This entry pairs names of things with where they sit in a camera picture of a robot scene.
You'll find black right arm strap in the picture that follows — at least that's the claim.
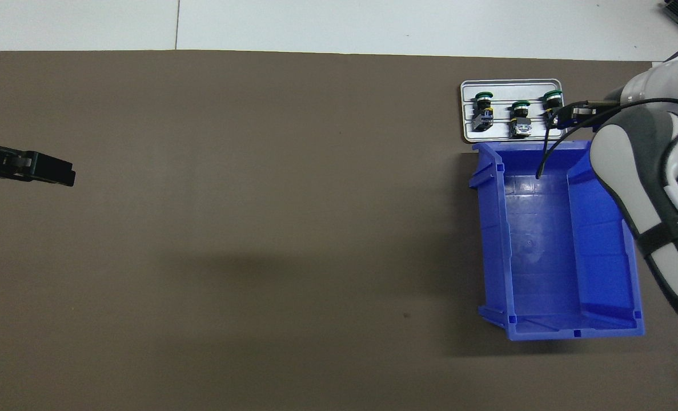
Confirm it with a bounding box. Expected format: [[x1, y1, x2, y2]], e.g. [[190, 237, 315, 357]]
[[636, 217, 678, 256]]

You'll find brown table mat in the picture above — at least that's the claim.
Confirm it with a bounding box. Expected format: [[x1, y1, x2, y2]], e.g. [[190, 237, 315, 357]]
[[0, 50, 678, 411]]

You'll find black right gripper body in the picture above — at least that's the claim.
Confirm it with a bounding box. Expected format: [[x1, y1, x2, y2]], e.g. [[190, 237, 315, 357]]
[[573, 102, 611, 129]]

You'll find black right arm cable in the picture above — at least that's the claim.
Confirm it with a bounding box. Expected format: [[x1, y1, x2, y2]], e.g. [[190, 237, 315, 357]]
[[536, 98, 678, 229]]

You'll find blue plastic storage bin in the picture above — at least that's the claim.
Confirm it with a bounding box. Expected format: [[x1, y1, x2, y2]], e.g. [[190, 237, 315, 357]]
[[468, 140, 645, 342]]

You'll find grey metal tray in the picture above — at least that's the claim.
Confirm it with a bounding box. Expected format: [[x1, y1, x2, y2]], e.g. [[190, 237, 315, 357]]
[[460, 79, 568, 143]]

